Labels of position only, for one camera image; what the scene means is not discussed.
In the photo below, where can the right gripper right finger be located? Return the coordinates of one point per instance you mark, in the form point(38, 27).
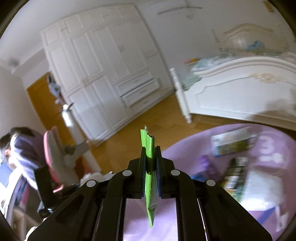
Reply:
point(204, 210)

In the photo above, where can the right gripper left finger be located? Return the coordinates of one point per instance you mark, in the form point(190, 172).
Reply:
point(96, 211)

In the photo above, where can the green wrapper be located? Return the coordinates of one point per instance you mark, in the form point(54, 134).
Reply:
point(150, 187)

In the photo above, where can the pink grey desk chair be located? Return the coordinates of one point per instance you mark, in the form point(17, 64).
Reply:
point(61, 160)

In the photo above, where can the white fluffy item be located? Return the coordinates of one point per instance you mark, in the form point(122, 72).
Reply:
point(96, 176)

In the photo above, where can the dark green box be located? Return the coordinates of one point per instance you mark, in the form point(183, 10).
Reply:
point(234, 176)

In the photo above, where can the person in purple top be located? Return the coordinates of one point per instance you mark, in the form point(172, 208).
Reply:
point(23, 147)

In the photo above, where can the white grey pole stand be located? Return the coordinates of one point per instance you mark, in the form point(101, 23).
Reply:
point(78, 137)

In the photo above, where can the white green box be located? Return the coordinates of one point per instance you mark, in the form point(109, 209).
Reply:
point(238, 140)

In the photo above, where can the orange wooden door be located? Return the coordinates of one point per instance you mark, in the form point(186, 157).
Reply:
point(48, 111)

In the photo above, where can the green cloth on bed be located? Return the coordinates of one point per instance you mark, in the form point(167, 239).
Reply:
point(190, 80)

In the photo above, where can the light blue cloth on bed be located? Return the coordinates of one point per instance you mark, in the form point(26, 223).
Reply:
point(208, 63)

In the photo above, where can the white wardrobe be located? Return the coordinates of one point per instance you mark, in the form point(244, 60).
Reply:
point(107, 65)

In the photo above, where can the white bed frame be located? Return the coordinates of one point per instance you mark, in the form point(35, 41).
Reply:
point(258, 85)

